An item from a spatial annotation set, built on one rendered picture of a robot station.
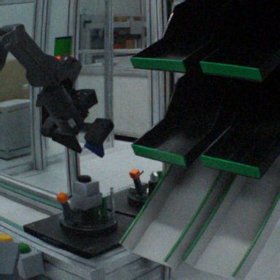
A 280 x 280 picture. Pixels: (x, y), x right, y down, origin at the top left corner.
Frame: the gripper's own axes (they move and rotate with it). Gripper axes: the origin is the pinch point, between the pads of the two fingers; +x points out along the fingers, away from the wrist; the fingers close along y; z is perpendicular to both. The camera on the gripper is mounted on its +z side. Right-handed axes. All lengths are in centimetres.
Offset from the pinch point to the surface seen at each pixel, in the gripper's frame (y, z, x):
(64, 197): -0.9, -13.0, 2.8
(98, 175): 54, 31, 63
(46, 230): 5.5, -20.2, 9.4
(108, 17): 81, 99, 36
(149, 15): 62, 104, 40
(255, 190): -41.4, -0.8, 5.2
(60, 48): 17.7, 20.4, -11.3
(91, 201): -2.1, -8.8, 9.3
